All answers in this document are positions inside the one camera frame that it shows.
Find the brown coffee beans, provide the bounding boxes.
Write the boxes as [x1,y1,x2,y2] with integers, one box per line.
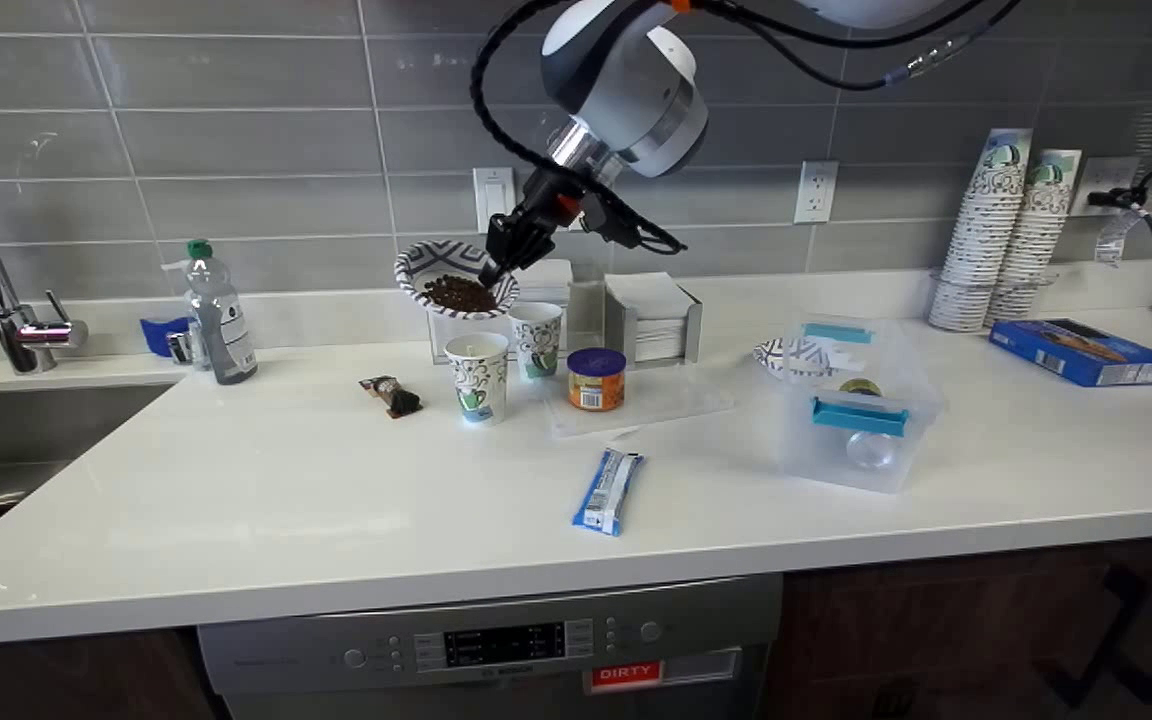
[422,273,500,318]

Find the patterned paper cup stack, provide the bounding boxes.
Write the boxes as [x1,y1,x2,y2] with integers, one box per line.
[990,146,1087,331]
[927,125,1036,338]

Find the chrome kitchen faucet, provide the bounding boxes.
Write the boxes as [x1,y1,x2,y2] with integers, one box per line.
[0,156,87,378]

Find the white outlet with plug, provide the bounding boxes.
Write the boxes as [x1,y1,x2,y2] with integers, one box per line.
[1078,154,1149,216]

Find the dark wooden base cabinet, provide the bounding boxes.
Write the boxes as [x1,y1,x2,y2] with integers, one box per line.
[759,533,1152,720]
[0,623,227,720]

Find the dark kitchen sink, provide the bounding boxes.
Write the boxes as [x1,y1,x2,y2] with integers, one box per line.
[0,380,182,554]

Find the printed paper cup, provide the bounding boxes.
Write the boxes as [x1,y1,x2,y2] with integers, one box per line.
[443,328,516,428]
[506,299,567,389]

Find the blue white snack bar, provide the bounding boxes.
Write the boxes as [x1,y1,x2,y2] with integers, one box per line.
[567,446,649,539]

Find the white wall outlet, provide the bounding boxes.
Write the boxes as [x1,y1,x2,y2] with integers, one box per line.
[794,162,840,229]

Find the water bottle with green cap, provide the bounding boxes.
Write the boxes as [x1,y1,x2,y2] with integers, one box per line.
[161,236,262,389]

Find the small white box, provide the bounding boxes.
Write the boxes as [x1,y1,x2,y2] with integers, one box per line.
[602,268,704,370]

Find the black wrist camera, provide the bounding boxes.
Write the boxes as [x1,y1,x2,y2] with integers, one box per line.
[585,183,689,260]

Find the clear bin with teal latches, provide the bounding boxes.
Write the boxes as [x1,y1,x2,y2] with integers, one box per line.
[774,307,944,495]

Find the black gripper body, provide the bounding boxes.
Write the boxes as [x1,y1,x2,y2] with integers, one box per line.
[510,165,602,254]

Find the dark brown snack wrapper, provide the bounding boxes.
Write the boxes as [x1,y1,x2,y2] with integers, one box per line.
[355,371,423,426]

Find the stainless steel dishwasher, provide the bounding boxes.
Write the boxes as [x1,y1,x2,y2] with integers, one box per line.
[193,571,787,720]

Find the blue patterned paper plate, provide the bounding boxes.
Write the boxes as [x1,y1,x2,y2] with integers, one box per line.
[392,236,527,319]

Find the orange jar with blue lid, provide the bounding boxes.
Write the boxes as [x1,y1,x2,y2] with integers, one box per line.
[564,343,634,416]

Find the white wall switch plate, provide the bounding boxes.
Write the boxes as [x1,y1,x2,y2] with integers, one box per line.
[469,165,522,236]

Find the blue snack box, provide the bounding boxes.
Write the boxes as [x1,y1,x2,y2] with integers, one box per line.
[990,318,1152,393]

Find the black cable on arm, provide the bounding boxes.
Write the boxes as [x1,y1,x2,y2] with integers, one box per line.
[469,0,1023,178]

